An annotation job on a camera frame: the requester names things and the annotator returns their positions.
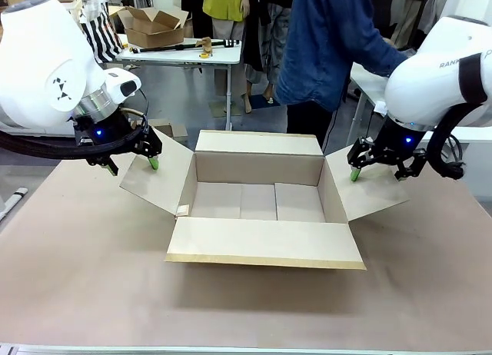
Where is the white stand foot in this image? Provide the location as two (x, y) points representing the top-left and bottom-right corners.
(0, 186), (29, 223)

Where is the small wooden figure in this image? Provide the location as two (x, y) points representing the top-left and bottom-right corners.
(194, 36), (214, 55)

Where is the mannequin with yellow vest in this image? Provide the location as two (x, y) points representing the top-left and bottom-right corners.
(201, 0), (255, 114)

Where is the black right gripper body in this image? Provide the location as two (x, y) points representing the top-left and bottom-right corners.
(347, 118), (427, 178)

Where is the person in denim shirt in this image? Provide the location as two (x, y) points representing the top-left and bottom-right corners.
(274, 0), (409, 145)

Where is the large brown cardboard box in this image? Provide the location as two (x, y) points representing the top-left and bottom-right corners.
(118, 128), (411, 272)

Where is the white work table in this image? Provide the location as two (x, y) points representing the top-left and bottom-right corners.
(114, 33), (244, 131)

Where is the flat cardboard box on floor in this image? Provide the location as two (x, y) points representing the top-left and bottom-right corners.
(147, 118), (190, 141)

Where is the black white striped bag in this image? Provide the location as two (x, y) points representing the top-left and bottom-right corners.
(79, 0), (125, 64)

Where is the person's right forearm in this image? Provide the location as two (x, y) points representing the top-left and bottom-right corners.
(376, 38), (409, 78)

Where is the open empty cardboard box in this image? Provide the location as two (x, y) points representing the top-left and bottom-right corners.
(116, 5), (191, 50)

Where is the black pole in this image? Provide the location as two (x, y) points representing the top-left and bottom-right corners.
(130, 39), (241, 56)

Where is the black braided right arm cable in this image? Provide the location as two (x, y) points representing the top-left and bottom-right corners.
(426, 51), (484, 180)

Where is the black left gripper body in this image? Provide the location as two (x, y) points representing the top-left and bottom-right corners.
(72, 108), (163, 168)

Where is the white side table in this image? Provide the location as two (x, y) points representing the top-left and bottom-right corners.
(347, 61), (492, 145)

